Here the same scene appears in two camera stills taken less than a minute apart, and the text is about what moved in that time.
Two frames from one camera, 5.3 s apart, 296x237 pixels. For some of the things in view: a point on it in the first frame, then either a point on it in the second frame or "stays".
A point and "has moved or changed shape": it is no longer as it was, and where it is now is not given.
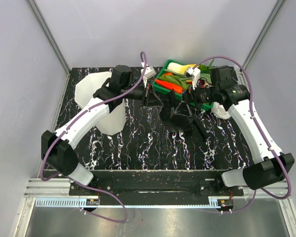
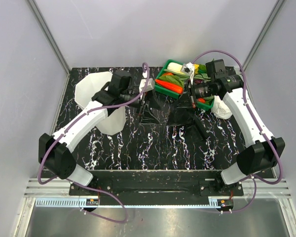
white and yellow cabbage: x=181 y=68 stays
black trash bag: x=175 y=114 has moved or changed shape
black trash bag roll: x=201 y=128 stays
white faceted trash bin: x=114 y=122 stays
